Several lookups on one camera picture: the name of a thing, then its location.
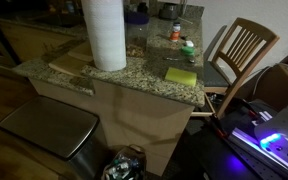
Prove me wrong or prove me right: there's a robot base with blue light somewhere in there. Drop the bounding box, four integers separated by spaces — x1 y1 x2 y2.
229 91 288 180

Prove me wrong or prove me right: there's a metal spoon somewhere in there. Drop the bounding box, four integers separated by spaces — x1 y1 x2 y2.
165 56 197 65

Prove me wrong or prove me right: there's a clear container with blue lid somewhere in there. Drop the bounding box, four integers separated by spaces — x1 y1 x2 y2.
123 11 151 58

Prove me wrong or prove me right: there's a green round lid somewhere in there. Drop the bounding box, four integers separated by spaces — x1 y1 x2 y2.
179 45 196 57

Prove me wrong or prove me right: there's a beige counter cabinet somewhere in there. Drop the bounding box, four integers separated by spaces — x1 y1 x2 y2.
27 77 196 177

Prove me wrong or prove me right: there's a yellow sponge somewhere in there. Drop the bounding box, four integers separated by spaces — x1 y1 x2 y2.
164 66 198 88

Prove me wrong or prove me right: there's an open wooden drawer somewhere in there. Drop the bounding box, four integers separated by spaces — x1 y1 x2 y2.
190 92 219 118

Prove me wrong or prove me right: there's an orange bottle with white cap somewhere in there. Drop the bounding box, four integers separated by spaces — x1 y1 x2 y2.
169 21 182 43

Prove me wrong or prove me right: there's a white paper towel roll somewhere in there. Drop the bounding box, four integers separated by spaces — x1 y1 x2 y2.
80 0 128 72

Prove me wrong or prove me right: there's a small wooden cutting board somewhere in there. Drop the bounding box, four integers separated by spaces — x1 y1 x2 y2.
66 40 95 63

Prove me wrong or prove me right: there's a bag full of trash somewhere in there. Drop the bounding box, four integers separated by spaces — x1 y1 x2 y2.
100 143 149 180

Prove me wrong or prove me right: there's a large wooden cutting board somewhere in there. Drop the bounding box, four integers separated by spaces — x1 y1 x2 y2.
47 53 94 78

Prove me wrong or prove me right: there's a thin light stick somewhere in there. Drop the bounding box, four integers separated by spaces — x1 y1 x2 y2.
179 16 195 25

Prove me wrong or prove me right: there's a dark bottle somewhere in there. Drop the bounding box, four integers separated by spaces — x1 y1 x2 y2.
137 1 149 15

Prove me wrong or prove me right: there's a metal pot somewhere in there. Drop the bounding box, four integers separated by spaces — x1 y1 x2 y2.
159 2 181 20

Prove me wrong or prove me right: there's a stainless steel trash can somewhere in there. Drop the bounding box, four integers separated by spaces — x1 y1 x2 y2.
0 94 107 180

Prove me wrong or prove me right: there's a wooden chair with dark seat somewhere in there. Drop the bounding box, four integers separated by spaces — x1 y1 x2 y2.
202 17 281 120

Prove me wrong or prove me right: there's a brown cardboard box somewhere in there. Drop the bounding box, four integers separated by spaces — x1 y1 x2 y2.
249 46 288 113

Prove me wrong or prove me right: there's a red handled clamp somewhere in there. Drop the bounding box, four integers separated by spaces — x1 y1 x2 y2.
209 116 229 138

